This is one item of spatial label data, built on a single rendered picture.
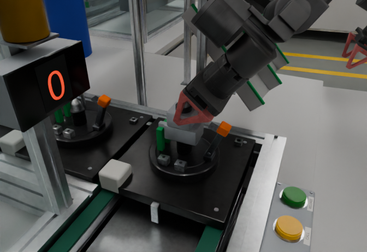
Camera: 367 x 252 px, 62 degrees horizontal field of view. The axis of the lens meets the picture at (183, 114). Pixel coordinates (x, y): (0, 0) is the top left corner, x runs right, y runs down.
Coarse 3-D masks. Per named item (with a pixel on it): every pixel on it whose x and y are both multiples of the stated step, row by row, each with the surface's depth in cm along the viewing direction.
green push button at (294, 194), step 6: (282, 192) 54; (288, 192) 54; (294, 192) 54; (300, 192) 54; (282, 198) 54; (288, 198) 53; (294, 198) 53; (300, 198) 53; (288, 204) 53; (294, 204) 52; (300, 204) 52
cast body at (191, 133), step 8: (176, 104) 55; (168, 112) 55; (184, 112) 54; (192, 112) 55; (168, 120) 56; (168, 128) 57; (176, 128) 56; (184, 128) 55; (192, 128) 56; (200, 128) 57; (168, 136) 58; (176, 136) 57; (184, 136) 56; (192, 136) 55; (200, 136) 58; (192, 144) 56
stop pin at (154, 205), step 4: (152, 204) 52; (156, 204) 52; (160, 204) 53; (152, 208) 52; (156, 208) 52; (160, 208) 53; (152, 212) 53; (156, 212) 52; (160, 212) 53; (152, 216) 53; (156, 216) 53; (160, 216) 54; (152, 220) 54; (156, 220) 54
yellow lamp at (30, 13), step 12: (0, 0) 31; (12, 0) 31; (24, 0) 32; (36, 0) 33; (0, 12) 32; (12, 12) 32; (24, 12) 32; (36, 12) 33; (0, 24) 33; (12, 24) 33; (24, 24) 33; (36, 24) 34; (12, 36) 33; (24, 36) 33; (36, 36) 34
